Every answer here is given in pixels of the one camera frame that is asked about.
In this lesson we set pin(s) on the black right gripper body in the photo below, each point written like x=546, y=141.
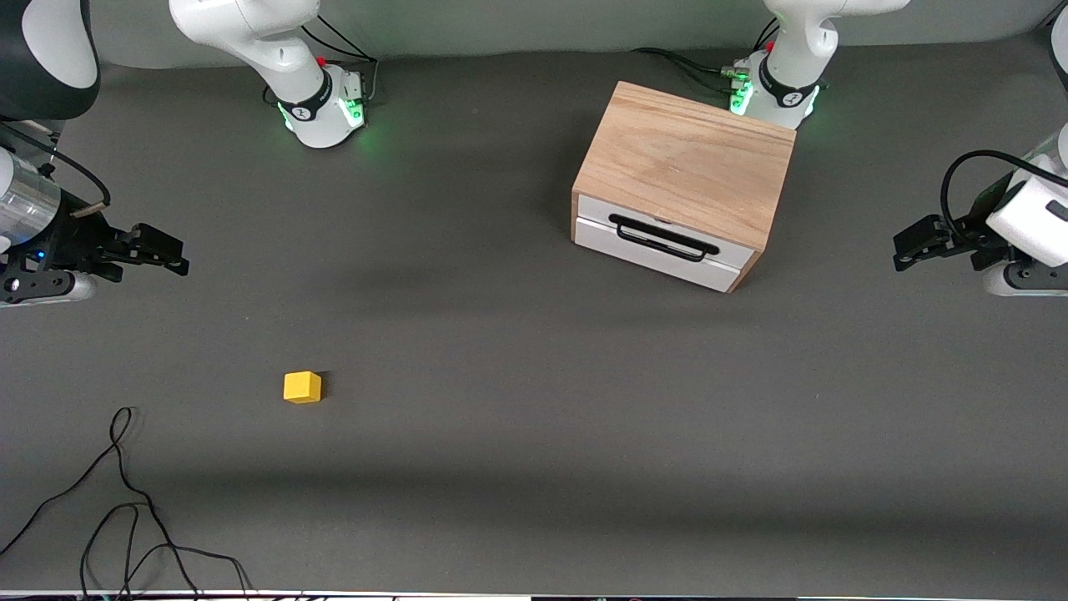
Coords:
x=73, y=238

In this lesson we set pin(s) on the wooden drawer cabinet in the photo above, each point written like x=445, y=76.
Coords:
x=684, y=159

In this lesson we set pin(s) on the white-fronted wooden drawer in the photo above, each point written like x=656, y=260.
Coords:
x=601, y=229

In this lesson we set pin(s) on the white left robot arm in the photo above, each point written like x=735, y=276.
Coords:
x=788, y=50

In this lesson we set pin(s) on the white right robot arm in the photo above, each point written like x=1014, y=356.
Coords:
x=275, y=42

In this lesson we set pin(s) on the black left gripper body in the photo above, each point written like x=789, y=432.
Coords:
x=966, y=231

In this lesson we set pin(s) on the yellow block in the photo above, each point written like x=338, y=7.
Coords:
x=302, y=388

